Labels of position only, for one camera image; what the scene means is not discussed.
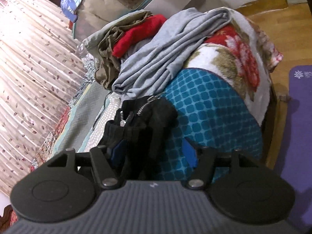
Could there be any red floral quilt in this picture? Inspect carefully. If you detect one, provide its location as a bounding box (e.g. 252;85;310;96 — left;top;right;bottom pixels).
29;104;74;176

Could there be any floral plush blanket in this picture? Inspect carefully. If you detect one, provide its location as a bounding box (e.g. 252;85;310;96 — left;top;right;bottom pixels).
182;10;284;125

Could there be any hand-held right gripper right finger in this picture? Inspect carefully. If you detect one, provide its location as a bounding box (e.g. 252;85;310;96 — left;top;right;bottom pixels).
182;137;266;190

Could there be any red garment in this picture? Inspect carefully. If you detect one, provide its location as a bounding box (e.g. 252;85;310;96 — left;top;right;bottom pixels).
112;15;168;59

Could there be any striped patterned bedsheet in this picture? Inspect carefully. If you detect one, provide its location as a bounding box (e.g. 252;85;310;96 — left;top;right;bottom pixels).
51;67;264;184

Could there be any wooden bed frame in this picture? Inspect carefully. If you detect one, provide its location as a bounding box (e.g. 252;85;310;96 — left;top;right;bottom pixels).
260;83;291;169

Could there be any black zip-up jacket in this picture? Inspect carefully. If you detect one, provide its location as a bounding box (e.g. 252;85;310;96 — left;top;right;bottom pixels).
99;96;179;181

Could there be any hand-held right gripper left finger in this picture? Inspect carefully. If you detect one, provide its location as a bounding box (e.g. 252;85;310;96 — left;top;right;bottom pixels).
46;140;128;190

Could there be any olive garment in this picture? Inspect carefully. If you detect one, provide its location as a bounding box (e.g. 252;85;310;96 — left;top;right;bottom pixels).
94;11;152;91

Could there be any grey garment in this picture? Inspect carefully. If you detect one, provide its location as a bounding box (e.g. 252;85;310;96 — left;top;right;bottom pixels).
112;7;235;101

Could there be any purple mat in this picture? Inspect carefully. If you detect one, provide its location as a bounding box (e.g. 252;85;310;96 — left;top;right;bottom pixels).
275;65;312;234

